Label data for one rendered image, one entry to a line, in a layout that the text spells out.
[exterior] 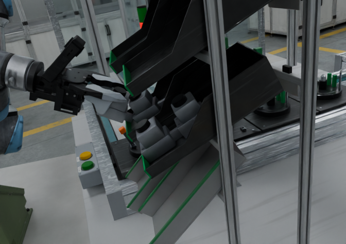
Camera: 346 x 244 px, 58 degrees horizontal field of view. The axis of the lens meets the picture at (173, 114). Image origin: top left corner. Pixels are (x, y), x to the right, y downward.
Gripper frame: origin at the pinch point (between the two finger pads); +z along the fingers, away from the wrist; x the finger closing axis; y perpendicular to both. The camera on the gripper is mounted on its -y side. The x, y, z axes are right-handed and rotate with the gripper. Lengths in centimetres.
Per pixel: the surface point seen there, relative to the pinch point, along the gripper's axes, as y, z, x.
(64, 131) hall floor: 191, -57, -242
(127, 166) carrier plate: 33.2, 6.8, -15.1
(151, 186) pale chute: 18.5, 11.9, 8.3
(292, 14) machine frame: -16, 80, -118
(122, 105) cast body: 2.5, 0.6, 2.2
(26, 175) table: 64, -29, -33
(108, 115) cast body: 5.9, -2.0, 2.2
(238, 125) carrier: 18, 42, -32
